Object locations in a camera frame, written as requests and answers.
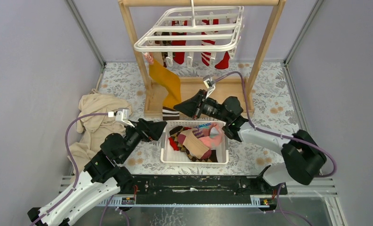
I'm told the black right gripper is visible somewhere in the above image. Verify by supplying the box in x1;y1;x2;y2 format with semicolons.
174;89;230;123

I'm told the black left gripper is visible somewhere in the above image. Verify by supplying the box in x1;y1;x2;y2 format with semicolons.
119;119;168;164

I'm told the pink purple striped sock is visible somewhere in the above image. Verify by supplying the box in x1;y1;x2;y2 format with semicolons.
177;128;213;160

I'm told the brown yellow argyle sock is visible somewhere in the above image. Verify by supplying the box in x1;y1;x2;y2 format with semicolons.
168;126;223;162

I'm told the wooden hanger stand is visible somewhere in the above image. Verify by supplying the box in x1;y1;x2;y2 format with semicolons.
119;0;285;117

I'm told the red snowflake santa sock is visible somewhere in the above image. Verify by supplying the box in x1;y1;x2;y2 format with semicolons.
168;126;191;152

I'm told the pink patterned sock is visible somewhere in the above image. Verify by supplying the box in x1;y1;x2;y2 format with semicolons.
198;122;224;149

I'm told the mustard yellow sock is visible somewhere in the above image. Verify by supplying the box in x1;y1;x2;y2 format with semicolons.
149;59;182;121

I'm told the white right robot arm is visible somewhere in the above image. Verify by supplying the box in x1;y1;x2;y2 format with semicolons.
174;89;327;194

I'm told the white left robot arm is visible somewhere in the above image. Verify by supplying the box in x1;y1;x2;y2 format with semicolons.
27;118;167;226

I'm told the white plastic clip hanger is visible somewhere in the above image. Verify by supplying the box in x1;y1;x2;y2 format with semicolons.
134;5;244;68

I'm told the plain red sock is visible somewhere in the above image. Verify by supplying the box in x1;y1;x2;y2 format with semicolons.
214;52;230;70

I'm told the red bow sock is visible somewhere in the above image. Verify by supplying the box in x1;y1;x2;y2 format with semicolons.
170;20;189;65

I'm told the beige crumpled cloth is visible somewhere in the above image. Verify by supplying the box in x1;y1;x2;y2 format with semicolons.
69;89;132;171

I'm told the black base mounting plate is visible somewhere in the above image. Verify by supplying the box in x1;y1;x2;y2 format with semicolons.
118;175;287;205

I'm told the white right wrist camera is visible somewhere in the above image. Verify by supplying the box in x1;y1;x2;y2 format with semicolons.
203;75;216;98

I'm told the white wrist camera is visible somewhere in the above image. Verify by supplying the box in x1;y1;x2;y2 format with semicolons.
107;108;135;128
203;75;216;98

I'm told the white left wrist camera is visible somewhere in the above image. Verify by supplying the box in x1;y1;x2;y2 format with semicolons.
107;108;135;128

